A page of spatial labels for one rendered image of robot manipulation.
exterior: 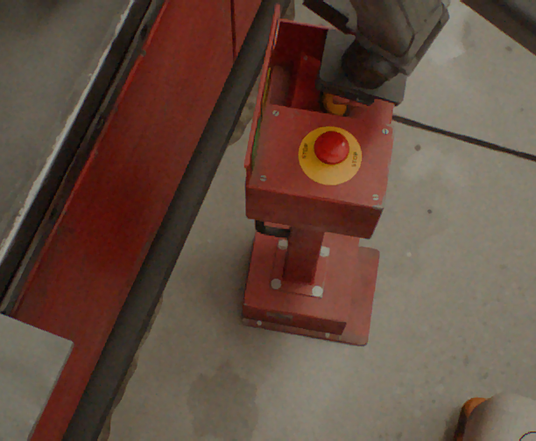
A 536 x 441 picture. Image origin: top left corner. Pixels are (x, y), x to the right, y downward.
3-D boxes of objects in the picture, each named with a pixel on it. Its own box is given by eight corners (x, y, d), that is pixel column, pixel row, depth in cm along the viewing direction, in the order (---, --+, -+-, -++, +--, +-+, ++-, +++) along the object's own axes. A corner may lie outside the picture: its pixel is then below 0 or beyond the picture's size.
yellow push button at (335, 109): (334, 126, 111) (345, 122, 109) (310, 115, 109) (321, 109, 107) (338, 99, 112) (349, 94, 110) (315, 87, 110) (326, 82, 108)
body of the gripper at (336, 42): (322, 34, 101) (345, 3, 94) (404, 59, 103) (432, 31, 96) (313, 85, 99) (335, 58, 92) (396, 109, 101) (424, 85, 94)
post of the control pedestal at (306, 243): (312, 284, 163) (337, 179, 112) (283, 280, 163) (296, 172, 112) (316, 257, 165) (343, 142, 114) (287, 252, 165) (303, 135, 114)
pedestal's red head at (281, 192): (370, 241, 109) (392, 190, 92) (244, 219, 110) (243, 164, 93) (391, 98, 116) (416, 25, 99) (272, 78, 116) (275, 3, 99)
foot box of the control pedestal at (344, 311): (366, 347, 171) (374, 335, 160) (241, 325, 172) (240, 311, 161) (380, 250, 178) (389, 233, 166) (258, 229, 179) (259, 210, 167)
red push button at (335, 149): (344, 176, 100) (347, 164, 96) (309, 171, 100) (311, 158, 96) (349, 144, 101) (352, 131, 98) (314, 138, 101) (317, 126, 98)
